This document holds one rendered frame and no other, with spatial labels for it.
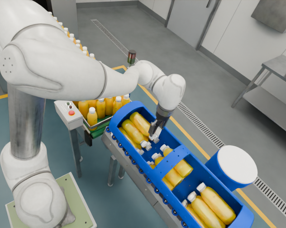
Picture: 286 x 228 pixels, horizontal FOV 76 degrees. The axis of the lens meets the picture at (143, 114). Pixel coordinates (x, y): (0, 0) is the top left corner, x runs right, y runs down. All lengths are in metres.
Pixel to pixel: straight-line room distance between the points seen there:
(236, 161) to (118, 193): 1.26
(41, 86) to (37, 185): 0.51
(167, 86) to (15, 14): 0.56
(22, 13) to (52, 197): 0.60
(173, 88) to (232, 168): 0.79
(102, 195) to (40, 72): 1.88
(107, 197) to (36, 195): 1.39
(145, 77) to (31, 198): 0.64
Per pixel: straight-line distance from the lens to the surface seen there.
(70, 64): 0.39
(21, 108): 0.65
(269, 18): 3.89
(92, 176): 2.22
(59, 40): 0.43
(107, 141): 1.39
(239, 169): 1.43
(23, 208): 0.82
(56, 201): 0.83
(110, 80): 0.46
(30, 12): 0.50
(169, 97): 0.81
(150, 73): 0.85
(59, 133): 2.54
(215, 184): 1.20
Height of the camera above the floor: 2.06
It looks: 48 degrees down
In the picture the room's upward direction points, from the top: 16 degrees clockwise
